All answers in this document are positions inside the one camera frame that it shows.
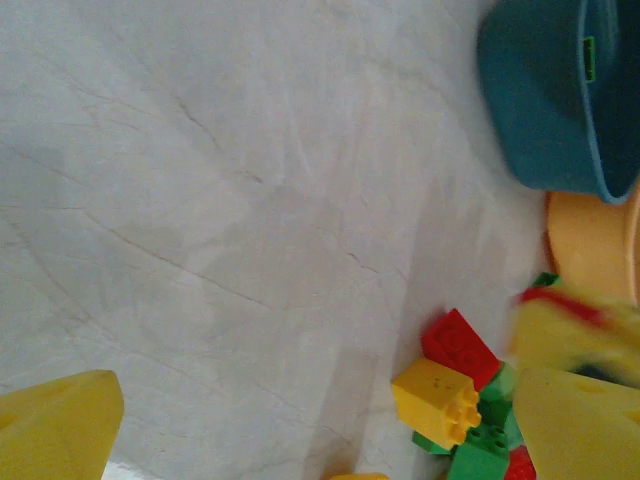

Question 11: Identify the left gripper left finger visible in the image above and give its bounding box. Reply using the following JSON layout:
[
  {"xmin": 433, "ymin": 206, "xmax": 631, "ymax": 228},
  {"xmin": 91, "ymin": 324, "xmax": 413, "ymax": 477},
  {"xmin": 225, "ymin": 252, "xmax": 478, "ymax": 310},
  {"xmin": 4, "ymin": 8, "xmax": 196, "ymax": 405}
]
[{"xmin": 0, "ymin": 369, "xmax": 125, "ymax": 480}]

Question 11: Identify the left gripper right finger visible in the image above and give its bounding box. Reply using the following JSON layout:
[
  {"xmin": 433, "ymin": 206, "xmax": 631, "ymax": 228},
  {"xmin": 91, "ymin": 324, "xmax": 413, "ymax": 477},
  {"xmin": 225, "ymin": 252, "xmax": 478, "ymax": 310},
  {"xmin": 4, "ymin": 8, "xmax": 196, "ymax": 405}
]
[{"xmin": 513, "ymin": 368, "xmax": 640, "ymax": 480}]

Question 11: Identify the red lego brick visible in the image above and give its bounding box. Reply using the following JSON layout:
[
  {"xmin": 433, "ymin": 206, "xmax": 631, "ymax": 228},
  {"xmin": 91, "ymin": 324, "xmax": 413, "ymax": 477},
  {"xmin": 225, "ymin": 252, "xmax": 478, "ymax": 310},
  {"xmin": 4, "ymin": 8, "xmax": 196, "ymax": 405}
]
[
  {"xmin": 421, "ymin": 308, "xmax": 502, "ymax": 392},
  {"xmin": 517, "ymin": 288, "xmax": 609, "ymax": 329},
  {"xmin": 503, "ymin": 444, "xmax": 537, "ymax": 480}
]

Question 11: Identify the long green lego brick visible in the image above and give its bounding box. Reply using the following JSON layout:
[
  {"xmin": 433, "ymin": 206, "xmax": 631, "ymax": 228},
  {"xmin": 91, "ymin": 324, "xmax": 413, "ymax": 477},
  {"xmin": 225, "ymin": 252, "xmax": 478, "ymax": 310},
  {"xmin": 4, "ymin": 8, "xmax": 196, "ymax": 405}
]
[{"xmin": 411, "ymin": 430, "xmax": 454, "ymax": 456}]

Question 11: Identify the orange plastic bin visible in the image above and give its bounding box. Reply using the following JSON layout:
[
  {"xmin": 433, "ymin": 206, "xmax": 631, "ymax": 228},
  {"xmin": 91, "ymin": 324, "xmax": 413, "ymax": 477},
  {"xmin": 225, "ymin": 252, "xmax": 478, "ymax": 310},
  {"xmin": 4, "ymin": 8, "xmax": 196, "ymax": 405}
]
[{"xmin": 543, "ymin": 184, "xmax": 640, "ymax": 301}]

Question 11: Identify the teal plastic bin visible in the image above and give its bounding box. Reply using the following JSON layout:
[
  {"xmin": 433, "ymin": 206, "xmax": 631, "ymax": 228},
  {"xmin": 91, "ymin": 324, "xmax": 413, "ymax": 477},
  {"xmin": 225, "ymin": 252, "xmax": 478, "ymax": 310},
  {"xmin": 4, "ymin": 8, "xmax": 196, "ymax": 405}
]
[{"xmin": 474, "ymin": 0, "xmax": 640, "ymax": 206}]

